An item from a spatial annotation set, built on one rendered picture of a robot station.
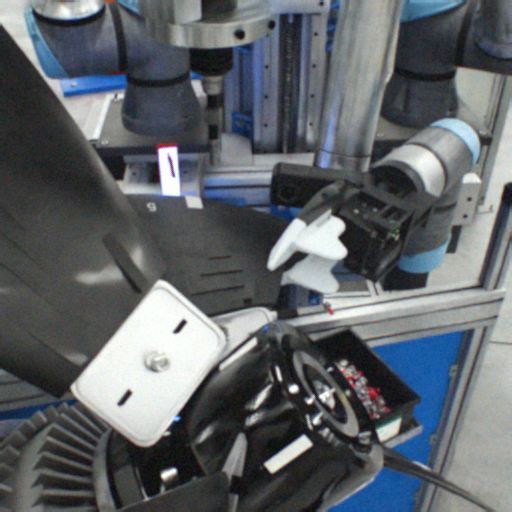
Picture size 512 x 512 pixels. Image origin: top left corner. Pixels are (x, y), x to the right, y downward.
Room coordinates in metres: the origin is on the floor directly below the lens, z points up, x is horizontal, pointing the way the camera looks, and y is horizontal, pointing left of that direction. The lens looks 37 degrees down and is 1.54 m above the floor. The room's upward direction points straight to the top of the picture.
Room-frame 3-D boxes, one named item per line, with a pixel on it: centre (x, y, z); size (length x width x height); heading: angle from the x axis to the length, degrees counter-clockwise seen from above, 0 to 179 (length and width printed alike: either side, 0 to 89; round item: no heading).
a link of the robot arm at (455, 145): (0.68, -0.22, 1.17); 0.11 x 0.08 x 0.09; 140
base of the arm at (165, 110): (1.11, 0.17, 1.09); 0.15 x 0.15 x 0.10
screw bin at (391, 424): (0.58, -0.09, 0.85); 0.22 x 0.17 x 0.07; 119
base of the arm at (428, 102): (1.14, -0.32, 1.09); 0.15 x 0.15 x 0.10
